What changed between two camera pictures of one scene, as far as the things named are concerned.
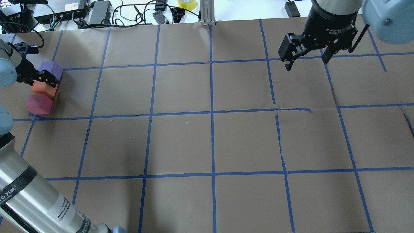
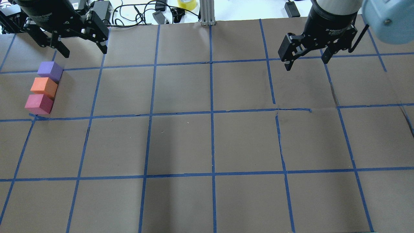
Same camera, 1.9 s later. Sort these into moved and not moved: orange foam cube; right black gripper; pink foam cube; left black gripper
Moved: left black gripper
Not moved: right black gripper; pink foam cube; orange foam cube
